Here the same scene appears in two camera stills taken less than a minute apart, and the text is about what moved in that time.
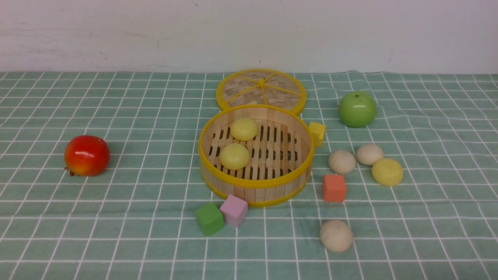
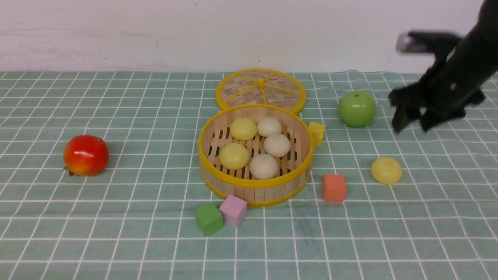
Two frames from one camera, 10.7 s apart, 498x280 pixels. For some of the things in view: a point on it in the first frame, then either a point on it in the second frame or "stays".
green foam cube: [210, 219] stays
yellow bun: [234, 156] stays
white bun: [341, 162] to [277, 145]
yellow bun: [387, 172] stays
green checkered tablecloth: [100, 179] stays
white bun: [368, 154] to [269, 125]
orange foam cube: [334, 188] stays
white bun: [336, 235] to [263, 166]
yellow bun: [244, 129] stays
